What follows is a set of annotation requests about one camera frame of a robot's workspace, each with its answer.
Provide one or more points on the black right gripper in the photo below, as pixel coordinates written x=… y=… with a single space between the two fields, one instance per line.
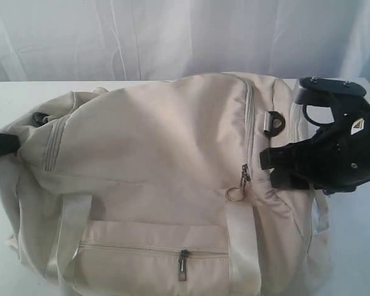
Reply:
x=337 y=160

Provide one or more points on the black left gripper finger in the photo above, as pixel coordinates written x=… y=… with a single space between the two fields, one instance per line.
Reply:
x=9 y=144

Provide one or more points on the metal key ring zipper pull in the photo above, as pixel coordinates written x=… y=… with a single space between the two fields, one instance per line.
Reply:
x=236 y=194

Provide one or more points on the cream fabric duffel bag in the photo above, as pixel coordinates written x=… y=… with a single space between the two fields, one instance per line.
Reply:
x=124 y=192

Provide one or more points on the white backdrop curtain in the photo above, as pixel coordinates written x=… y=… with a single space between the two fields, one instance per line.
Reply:
x=166 y=40

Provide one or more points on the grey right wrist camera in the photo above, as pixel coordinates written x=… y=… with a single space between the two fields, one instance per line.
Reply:
x=319 y=91

